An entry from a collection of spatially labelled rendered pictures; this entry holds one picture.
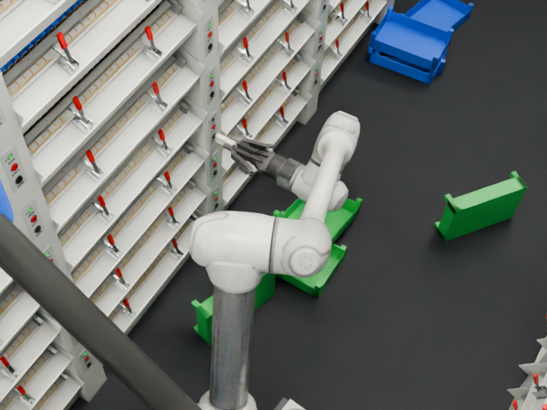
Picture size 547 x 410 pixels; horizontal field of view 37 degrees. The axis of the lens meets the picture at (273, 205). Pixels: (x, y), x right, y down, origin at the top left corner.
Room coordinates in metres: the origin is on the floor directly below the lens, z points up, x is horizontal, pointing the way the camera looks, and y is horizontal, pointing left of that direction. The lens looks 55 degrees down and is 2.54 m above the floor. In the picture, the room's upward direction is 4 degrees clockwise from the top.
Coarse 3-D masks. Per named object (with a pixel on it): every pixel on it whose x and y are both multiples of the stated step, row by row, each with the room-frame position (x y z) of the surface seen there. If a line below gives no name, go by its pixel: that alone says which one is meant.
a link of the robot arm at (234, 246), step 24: (216, 216) 1.02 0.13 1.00; (240, 216) 1.01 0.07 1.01; (264, 216) 1.02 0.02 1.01; (192, 240) 0.97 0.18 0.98; (216, 240) 0.95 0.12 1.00; (240, 240) 0.95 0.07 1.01; (264, 240) 0.96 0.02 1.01; (216, 264) 0.92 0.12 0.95; (240, 264) 0.92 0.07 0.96; (264, 264) 0.92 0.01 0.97; (216, 288) 0.91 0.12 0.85; (240, 288) 0.89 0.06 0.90; (216, 312) 0.88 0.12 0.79; (240, 312) 0.87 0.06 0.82; (216, 336) 0.84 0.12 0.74; (240, 336) 0.84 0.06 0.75; (216, 360) 0.81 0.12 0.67; (240, 360) 0.81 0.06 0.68; (216, 384) 0.77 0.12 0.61; (240, 384) 0.78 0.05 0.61; (216, 408) 0.74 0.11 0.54; (240, 408) 0.74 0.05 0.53
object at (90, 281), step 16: (192, 144) 1.56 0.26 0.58; (176, 160) 1.51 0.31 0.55; (192, 160) 1.53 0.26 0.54; (160, 176) 1.45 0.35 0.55; (176, 176) 1.46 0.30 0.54; (160, 192) 1.40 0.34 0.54; (176, 192) 1.41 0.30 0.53; (144, 208) 1.33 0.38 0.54; (160, 208) 1.35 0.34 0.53; (144, 224) 1.29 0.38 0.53; (128, 240) 1.23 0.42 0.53; (80, 272) 1.10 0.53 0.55; (96, 272) 1.11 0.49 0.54; (80, 288) 1.06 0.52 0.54; (96, 288) 1.07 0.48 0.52
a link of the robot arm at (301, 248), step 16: (288, 224) 1.00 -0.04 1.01; (304, 224) 1.03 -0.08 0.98; (320, 224) 1.04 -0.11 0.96; (272, 240) 0.96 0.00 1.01; (288, 240) 0.96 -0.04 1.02; (304, 240) 0.95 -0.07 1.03; (320, 240) 0.97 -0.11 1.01; (272, 256) 0.93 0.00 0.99; (288, 256) 0.92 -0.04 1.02; (304, 256) 0.91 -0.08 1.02; (320, 256) 0.92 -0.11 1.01; (272, 272) 0.92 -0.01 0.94; (288, 272) 0.90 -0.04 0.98; (304, 272) 0.89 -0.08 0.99
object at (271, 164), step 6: (258, 156) 1.50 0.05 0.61; (270, 156) 1.51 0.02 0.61; (276, 156) 1.49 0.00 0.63; (258, 162) 1.48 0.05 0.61; (264, 162) 1.48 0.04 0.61; (270, 162) 1.47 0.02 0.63; (276, 162) 1.47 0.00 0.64; (282, 162) 1.47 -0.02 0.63; (258, 168) 1.46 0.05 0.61; (264, 168) 1.46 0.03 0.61; (270, 168) 1.45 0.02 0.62; (276, 168) 1.45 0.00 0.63; (270, 174) 1.44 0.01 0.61; (276, 174) 1.44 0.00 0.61; (276, 180) 1.44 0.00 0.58
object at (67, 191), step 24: (168, 72) 1.52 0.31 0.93; (192, 72) 1.54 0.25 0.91; (144, 96) 1.43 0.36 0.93; (168, 96) 1.45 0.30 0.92; (120, 120) 1.34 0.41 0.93; (144, 120) 1.36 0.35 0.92; (96, 144) 1.26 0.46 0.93; (120, 144) 1.28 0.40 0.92; (72, 168) 1.17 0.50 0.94; (96, 168) 1.17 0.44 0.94; (48, 192) 1.09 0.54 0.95; (72, 192) 1.12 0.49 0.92; (72, 216) 1.08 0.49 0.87
